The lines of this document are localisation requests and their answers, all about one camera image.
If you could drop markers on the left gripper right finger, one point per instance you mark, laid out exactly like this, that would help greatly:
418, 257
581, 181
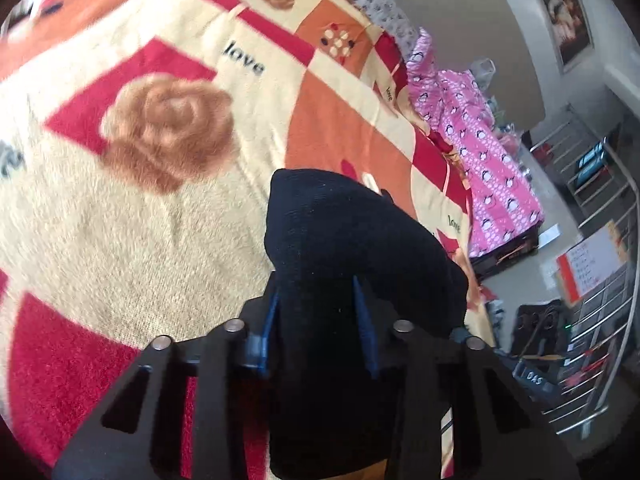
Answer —
458, 387

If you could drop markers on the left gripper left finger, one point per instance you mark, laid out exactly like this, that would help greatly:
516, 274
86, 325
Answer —
183, 410

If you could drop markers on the black pants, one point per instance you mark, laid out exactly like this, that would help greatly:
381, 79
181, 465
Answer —
340, 251

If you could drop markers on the pink penguin quilt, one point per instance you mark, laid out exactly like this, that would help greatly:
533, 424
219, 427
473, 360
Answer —
504, 205

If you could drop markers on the metal stair railing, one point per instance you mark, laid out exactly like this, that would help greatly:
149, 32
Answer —
595, 186

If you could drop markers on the red orange checkered blanket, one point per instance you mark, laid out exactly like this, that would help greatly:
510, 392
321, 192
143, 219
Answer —
138, 142

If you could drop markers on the clear plastic bag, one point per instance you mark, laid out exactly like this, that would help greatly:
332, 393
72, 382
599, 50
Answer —
483, 70

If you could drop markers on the floral pillow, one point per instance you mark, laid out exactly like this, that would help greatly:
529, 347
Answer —
380, 5

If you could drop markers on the wall calendar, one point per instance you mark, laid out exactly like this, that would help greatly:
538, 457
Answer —
590, 263

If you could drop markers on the framed wall picture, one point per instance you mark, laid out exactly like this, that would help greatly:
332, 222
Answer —
570, 31

